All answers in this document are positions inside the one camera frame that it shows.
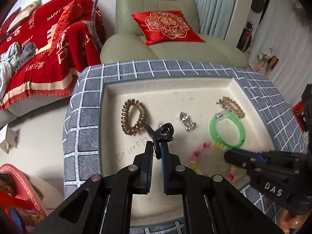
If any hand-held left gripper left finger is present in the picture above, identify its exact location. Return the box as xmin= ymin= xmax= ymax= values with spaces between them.
xmin=32 ymin=141 xmax=155 ymax=234

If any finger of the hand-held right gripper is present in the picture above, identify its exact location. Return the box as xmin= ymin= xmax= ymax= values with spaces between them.
xmin=258 ymin=151 xmax=302 ymax=171
xmin=224 ymin=147 xmax=269 ymax=173

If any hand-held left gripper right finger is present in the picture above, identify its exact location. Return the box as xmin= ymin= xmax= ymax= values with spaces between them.
xmin=160 ymin=142 xmax=269 ymax=234

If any black hair clip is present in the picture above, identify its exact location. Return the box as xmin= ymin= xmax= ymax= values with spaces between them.
xmin=143 ymin=122 xmax=175 ymax=142

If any pastel bead bracelet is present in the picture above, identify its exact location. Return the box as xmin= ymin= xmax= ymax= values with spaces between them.
xmin=190 ymin=143 xmax=238 ymax=181

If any green plastic bangle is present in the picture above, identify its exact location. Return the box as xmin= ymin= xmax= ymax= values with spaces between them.
xmin=209 ymin=111 xmax=245 ymax=149

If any brown coil hair tie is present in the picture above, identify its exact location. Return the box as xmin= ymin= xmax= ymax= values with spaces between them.
xmin=121 ymin=99 xmax=148 ymax=136

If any grey tray with cream lining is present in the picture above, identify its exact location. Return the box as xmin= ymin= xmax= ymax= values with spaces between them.
xmin=98 ymin=77 xmax=278 ymax=228

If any person's right hand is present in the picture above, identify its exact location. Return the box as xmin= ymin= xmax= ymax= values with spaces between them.
xmin=280 ymin=208 xmax=312 ymax=234

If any grey checked tray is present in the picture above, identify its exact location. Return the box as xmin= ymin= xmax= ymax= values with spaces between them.
xmin=63 ymin=60 xmax=308 ymax=234

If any small hanging rack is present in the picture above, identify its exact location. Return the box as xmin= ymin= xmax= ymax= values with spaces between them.
xmin=252 ymin=49 xmax=281 ymax=75

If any green leather armchair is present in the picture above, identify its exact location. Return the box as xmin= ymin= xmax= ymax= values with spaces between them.
xmin=100 ymin=0 xmax=249 ymax=67

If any white sheer curtain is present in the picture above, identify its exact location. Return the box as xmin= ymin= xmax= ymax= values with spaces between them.
xmin=249 ymin=0 xmax=312 ymax=103

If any white washing machine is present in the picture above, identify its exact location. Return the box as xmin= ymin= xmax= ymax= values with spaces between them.
xmin=236 ymin=19 xmax=257 ymax=54

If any red patterned box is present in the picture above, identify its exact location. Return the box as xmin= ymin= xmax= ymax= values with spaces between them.
xmin=0 ymin=163 xmax=48 ymax=227

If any red blanket sofa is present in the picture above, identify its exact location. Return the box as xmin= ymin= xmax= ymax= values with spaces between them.
xmin=0 ymin=0 xmax=108 ymax=111

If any red embroidered cushion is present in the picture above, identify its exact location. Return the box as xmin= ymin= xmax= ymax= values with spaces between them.
xmin=131 ymin=10 xmax=206 ymax=45

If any white cardboard box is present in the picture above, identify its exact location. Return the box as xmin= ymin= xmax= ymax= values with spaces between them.
xmin=0 ymin=126 xmax=19 ymax=154

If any blue-green curtain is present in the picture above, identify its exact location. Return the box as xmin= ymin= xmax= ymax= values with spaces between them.
xmin=182 ymin=0 xmax=240 ymax=39

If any white tumble dryer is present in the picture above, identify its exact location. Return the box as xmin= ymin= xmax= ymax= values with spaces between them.
xmin=250 ymin=0 xmax=271 ymax=23

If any red satin cushion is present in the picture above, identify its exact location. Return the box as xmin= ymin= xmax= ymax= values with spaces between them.
xmin=49 ymin=0 xmax=82 ymax=56

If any phone holder stand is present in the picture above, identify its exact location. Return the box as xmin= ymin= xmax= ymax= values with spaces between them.
xmin=91 ymin=0 xmax=104 ymax=51

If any grey clothing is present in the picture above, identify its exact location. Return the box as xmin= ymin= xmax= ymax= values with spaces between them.
xmin=15 ymin=42 xmax=37 ymax=72

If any light blue clothing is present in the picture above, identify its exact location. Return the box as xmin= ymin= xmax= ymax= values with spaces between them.
xmin=0 ymin=43 xmax=22 ymax=98

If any white printed pillow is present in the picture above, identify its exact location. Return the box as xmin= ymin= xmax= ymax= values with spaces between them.
xmin=6 ymin=0 xmax=39 ymax=32

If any red square pillow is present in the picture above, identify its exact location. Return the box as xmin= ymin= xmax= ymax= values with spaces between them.
xmin=0 ymin=7 xmax=22 ymax=38

